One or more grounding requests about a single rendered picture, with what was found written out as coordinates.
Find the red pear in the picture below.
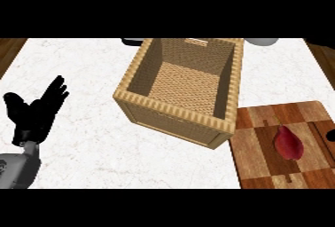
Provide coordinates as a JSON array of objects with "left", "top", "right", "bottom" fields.
[{"left": 272, "top": 115, "right": 306, "bottom": 161}]

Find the pale grey rounded object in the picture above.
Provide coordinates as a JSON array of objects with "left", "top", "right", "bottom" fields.
[{"left": 244, "top": 37, "right": 281, "bottom": 47}]

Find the brown wooden cutting board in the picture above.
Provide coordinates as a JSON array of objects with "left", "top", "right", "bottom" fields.
[{"left": 228, "top": 100, "right": 335, "bottom": 190}]

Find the tan wicker basket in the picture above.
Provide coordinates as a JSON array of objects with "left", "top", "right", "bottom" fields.
[{"left": 113, "top": 37, "right": 247, "bottom": 151}]

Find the black object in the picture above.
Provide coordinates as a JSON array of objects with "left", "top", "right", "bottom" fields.
[{"left": 122, "top": 37, "right": 145, "bottom": 47}]

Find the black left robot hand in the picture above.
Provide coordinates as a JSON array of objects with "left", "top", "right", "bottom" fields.
[{"left": 3, "top": 74, "right": 71, "bottom": 147}]

